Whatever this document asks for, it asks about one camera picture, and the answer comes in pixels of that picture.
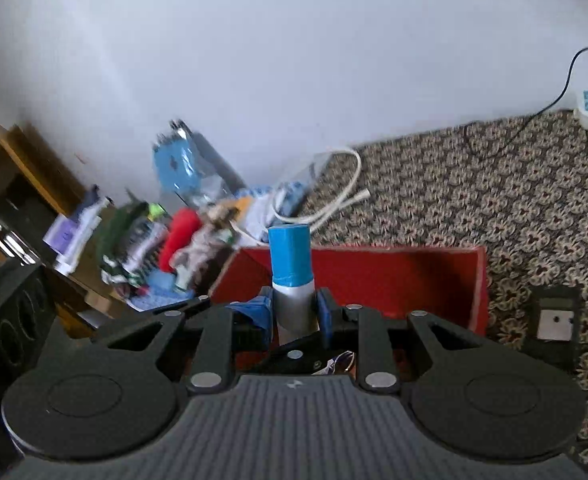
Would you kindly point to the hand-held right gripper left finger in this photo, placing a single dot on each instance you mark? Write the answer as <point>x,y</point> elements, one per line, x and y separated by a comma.
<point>256,312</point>

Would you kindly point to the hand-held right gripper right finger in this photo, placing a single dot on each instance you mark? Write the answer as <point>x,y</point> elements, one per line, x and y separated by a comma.
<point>326,312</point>

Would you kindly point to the white tube with blue cap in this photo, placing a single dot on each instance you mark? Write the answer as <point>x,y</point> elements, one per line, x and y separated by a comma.
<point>289,255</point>

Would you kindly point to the red box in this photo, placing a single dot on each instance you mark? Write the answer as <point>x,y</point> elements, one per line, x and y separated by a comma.
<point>399,280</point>

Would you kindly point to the shiny metal item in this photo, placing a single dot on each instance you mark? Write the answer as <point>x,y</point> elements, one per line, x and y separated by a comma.
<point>340,361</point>

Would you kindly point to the blue patterned paper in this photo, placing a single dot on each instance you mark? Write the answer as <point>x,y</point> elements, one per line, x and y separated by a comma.
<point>159,295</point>

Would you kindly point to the blue white packet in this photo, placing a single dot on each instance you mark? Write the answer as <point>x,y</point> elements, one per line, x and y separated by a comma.
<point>259,210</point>

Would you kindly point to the red plush item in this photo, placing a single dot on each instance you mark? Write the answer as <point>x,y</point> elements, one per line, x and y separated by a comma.
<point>179,235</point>

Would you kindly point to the clear plastic pouch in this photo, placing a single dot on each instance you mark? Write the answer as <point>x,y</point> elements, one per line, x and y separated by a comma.
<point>304,180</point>

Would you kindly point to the green patterned packet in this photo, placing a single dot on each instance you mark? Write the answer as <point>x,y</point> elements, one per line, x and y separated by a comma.
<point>119,230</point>

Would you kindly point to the blue foil packet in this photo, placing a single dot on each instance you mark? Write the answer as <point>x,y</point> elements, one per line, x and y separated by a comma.
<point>174,165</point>

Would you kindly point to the white bottle purple label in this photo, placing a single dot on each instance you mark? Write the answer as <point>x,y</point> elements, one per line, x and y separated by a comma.
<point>69,235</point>

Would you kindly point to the black digital scale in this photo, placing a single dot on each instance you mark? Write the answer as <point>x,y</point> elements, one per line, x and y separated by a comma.
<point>554,322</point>

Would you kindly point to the black speaker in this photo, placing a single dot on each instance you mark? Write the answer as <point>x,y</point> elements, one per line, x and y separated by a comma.
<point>9,320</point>

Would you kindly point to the steel container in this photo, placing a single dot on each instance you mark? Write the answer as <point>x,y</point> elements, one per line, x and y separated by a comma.
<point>9,240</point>

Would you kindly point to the wooden shelf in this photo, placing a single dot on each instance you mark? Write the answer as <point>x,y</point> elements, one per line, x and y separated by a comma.
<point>19,170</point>

